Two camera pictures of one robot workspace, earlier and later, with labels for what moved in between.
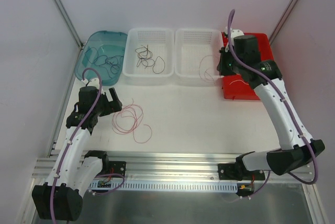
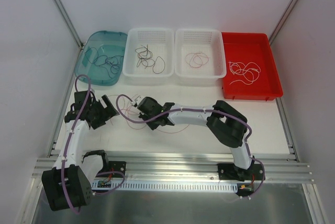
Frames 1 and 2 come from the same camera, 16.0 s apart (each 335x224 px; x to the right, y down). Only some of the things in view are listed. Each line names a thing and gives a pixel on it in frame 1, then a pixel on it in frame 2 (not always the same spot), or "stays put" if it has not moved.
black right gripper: (223, 62) -> (146, 114)
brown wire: (158, 65) stays put
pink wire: (205, 71) -> (196, 59)
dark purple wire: (112, 63) stays put
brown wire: (145, 55) stays put
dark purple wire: (113, 62) stays put
